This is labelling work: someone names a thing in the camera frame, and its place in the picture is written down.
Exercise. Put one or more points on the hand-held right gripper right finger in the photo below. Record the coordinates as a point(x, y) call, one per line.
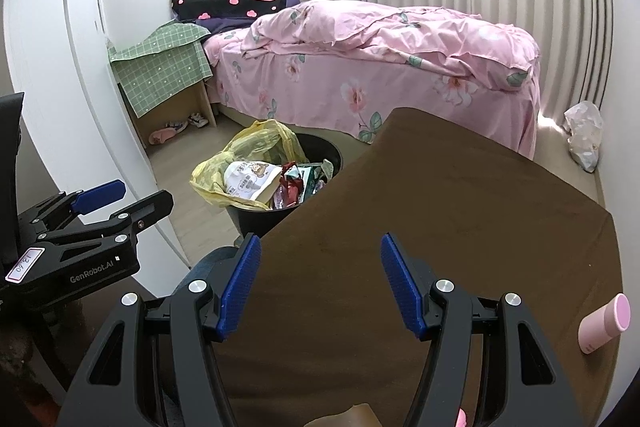
point(402, 292)

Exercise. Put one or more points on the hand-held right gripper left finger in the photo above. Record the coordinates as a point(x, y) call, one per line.
point(240, 292)

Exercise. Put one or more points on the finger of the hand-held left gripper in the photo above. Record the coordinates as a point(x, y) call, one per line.
point(97, 197)
point(145, 209)

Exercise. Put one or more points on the black trash bin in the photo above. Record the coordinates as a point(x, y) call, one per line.
point(260, 222)

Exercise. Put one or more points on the white printed paper cup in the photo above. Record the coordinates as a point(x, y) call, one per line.
point(247, 179)

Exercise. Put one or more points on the red foil wrapper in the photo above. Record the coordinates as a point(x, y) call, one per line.
point(289, 189)

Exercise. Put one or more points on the white sneaker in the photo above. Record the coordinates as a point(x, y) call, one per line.
point(177, 127)
point(198, 120)

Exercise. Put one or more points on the brown tablecloth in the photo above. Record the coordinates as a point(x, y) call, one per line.
point(450, 217)

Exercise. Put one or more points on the pink toy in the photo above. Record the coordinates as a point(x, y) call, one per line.
point(461, 419)

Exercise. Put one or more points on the green checked cloth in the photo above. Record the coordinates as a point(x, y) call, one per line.
point(160, 67)

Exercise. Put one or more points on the pink bottle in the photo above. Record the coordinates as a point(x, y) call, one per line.
point(602, 324)

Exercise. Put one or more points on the pink floral bed sheet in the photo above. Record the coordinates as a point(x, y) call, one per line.
point(320, 92)

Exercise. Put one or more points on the white plastic bag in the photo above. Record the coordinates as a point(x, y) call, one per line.
point(584, 137)

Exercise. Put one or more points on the pink floral duvet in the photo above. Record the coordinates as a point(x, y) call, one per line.
point(390, 37)

